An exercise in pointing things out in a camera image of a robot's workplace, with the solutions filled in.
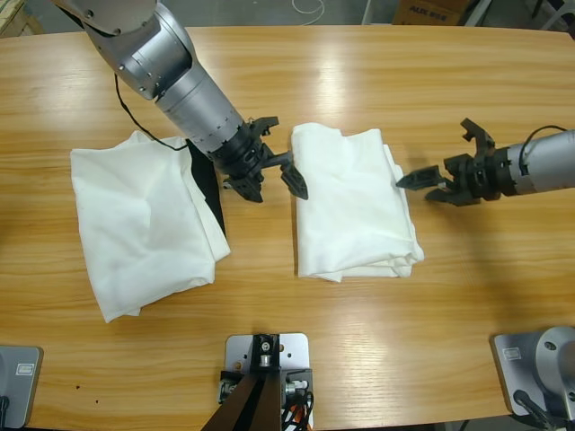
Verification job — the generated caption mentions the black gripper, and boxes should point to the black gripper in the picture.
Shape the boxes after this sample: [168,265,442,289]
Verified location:
[394,147,514,208]
[209,124,312,205]

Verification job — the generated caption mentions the white printed t-shirt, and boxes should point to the white printed t-shirt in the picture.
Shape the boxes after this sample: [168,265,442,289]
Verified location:
[289,121,426,284]

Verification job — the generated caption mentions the black garment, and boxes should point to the black garment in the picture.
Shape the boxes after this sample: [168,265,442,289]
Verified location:
[188,141,228,237]

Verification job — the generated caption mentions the white garment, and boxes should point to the white garment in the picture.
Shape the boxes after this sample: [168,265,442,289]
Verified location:
[70,129,233,324]

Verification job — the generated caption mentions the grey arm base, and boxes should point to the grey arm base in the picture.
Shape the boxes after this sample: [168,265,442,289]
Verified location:
[488,326,575,418]
[0,344,45,430]

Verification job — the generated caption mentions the brown cardboard box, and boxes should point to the brown cardboard box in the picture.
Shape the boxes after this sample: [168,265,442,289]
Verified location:
[394,0,463,27]

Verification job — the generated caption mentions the black clamp block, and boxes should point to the black clamp block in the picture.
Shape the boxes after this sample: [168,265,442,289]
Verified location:
[218,367,246,403]
[279,366,314,408]

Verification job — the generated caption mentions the wooden crate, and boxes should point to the wooden crate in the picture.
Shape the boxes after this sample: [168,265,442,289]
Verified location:
[0,0,42,40]

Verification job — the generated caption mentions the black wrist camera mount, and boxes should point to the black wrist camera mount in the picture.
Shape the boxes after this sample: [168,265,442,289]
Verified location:
[460,117,498,158]
[245,115,280,136]

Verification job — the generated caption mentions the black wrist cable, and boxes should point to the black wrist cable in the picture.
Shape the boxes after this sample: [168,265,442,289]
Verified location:
[112,74,190,153]
[519,125,568,177]

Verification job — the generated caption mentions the white metal frame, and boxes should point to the white metal frame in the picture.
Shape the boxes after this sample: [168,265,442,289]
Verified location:
[462,0,495,28]

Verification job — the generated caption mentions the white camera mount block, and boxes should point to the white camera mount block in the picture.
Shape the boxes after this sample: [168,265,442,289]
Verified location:
[224,332,312,431]

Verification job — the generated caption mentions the white cable loop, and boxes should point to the white cable loop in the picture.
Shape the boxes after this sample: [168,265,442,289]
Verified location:
[290,0,325,22]

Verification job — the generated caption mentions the dark camera post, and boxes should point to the dark camera post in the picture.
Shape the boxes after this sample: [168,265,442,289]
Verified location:
[199,331,288,431]

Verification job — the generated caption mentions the orange and black cables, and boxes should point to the orange and black cables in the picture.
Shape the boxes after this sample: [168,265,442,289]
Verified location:
[280,390,318,431]

